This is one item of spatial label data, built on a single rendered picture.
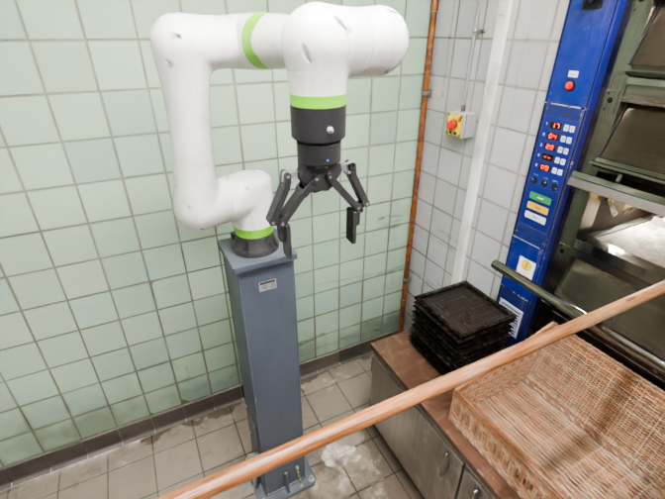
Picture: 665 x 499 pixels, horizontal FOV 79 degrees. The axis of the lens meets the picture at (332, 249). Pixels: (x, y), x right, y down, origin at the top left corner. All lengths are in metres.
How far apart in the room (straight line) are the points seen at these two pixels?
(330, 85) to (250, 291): 0.80
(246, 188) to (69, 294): 1.00
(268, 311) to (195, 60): 0.77
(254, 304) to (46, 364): 1.08
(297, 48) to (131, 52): 1.06
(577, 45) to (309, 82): 1.08
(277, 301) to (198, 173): 0.50
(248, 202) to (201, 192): 0.15
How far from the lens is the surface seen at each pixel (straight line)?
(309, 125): 0.66
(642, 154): 1.48
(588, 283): 1.67
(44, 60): 1.65
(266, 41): 0.94
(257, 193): 1.18
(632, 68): 1.45
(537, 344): 1.03
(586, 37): 1.55
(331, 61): 0.64
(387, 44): 0.72
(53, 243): 1.81
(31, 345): 2.05
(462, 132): 1.83
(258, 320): 1.36
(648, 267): 1.56
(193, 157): 1.06
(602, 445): 1.75
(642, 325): 1.61
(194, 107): 1.02
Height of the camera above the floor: 1.82
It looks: 29 degrees down
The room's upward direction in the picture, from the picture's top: straight up
